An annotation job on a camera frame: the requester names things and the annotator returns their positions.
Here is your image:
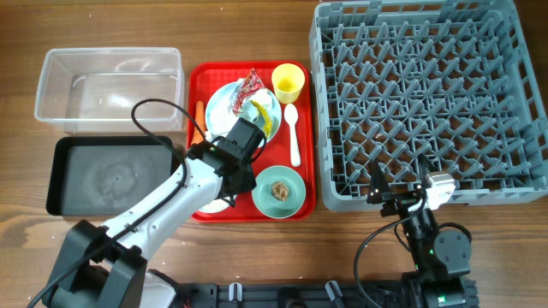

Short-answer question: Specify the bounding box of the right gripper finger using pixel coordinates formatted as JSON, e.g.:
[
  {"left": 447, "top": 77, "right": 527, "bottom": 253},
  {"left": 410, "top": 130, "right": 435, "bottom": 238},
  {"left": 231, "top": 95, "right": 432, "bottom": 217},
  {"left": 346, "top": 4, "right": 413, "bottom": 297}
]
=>
[
  {"left": 370, "top": 161, "right": 390, "bottom": 194},
  {"left": 418, "top": 154, "right": 435, "bottom": 188}
]

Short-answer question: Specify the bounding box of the light blue bowl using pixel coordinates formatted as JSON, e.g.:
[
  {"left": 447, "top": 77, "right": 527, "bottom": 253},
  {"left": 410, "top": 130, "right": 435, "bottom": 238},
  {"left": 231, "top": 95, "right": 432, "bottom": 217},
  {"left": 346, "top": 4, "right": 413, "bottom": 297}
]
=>
[{"left": 199, "top": 198, "right": 232, "bottom": 214}]

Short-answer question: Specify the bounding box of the brown food lump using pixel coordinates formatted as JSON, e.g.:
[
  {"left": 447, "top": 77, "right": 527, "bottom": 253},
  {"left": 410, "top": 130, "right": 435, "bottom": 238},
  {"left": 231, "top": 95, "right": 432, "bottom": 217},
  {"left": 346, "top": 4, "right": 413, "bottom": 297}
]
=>
[{"left": 271, "top": 181, "right": 289, "bottom": 202}]

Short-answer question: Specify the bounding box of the teal green bowl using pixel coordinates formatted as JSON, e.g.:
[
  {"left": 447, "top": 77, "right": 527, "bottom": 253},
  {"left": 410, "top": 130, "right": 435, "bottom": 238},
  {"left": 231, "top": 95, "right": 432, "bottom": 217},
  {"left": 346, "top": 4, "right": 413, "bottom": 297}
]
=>
[{"left": 252, "top": 165, "right": 307, "bottom": 219}]

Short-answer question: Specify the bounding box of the orange carrot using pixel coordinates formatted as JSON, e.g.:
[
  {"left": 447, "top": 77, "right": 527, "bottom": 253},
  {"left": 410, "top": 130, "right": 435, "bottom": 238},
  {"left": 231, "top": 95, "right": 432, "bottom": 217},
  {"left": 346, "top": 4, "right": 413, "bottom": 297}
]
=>
[{"left": 191, "top": 101, "right": 207, "bottom": 145}]

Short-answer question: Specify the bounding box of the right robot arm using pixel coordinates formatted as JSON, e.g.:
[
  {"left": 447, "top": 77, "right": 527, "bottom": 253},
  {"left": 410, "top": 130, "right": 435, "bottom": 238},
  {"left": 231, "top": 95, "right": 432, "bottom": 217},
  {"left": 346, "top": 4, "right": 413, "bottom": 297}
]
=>
[{"left": 360, "top": 155, "right": 479, "bottom": 307}]

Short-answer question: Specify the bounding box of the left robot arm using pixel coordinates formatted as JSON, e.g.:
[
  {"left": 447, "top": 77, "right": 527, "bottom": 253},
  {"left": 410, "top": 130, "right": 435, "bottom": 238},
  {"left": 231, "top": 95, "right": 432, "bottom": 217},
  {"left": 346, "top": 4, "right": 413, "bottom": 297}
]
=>
[{"left": 29, "top": 137, "right": 265, "bottom": 307}]

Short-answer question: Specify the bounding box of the grey dishwasher rack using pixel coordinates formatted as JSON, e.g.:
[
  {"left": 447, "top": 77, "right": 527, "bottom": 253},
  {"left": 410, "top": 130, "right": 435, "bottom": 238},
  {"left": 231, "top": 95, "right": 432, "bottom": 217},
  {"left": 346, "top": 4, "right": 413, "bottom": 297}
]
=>
[{"left": 309, "top": 0, "right": 547, "bottom": 211}]

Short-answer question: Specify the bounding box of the yellow wrapper strip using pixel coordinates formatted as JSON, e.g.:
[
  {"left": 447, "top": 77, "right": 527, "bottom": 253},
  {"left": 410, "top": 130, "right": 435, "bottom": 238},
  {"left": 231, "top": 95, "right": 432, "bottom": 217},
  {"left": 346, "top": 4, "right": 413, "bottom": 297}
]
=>
[{"left": 251, "top": 100, "right": 272, "bottom": 139}]

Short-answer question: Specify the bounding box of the large light blue plate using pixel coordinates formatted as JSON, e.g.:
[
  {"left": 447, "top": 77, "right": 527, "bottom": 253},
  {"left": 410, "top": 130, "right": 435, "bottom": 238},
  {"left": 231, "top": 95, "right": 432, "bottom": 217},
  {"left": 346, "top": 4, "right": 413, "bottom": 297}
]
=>
[{"left": 205, "top": 79, "right": 283, "bottom": 141}]

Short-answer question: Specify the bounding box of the white plastic spoon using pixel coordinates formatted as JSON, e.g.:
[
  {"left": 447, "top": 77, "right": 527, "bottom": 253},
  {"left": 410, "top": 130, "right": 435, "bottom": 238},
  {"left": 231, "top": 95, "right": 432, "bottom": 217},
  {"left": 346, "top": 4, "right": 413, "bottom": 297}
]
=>
[{"left": 283, "top": 104, "right": 301, "bottom": 167}]

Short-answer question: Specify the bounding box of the crumpled white tissue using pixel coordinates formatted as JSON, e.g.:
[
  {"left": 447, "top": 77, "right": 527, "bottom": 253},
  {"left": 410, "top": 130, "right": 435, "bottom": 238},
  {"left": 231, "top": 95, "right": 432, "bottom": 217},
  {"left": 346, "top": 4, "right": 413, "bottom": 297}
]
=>
[{"left": 217, "top": 89, "right": 273, "bottom": 132}]

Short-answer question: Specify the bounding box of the red serving tray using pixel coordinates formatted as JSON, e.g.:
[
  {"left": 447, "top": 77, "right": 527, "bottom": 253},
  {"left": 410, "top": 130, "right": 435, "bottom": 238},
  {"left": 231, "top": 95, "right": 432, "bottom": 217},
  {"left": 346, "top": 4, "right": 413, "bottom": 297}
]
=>
[{"left": 188, "top": 60, "right": 317, "bottom": 223}]

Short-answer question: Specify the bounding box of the red foil wrapper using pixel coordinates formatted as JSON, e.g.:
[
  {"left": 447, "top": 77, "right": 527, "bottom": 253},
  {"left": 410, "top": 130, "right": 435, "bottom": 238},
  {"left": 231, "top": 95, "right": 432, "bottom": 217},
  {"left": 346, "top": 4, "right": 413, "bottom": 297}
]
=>
[{"left": 229, "top": 68, "right": 265, "bottom": 115}]

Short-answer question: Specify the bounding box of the yellow plastic cup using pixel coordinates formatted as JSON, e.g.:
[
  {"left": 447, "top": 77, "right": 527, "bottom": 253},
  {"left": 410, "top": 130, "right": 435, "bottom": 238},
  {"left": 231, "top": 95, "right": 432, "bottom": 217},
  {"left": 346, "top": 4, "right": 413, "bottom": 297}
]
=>
[{"left": 271, "top": 63, "right": 306, "bottom": 104}]

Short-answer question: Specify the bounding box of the black plastic tray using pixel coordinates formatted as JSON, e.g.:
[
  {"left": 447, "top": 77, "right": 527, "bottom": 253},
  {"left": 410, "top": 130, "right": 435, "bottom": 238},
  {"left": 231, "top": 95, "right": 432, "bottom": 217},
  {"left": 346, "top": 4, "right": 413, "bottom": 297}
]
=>
[{"left": 45, "top": 136, "right": 176, "bottom": 216}]

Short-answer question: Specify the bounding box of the clear plastic bin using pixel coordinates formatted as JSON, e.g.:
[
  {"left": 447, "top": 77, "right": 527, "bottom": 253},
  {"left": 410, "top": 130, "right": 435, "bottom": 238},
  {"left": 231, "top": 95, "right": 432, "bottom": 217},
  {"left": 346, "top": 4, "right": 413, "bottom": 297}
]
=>
[{"left": 34, "top": 47, "right": 185, "bottom": 134}]

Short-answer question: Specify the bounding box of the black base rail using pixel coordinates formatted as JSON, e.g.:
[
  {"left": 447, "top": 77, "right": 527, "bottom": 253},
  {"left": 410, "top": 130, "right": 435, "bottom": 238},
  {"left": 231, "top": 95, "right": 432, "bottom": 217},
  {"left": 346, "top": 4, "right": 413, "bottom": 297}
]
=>
[{"left": 170, "top": 280, "right": 480, "bottom": 308}]

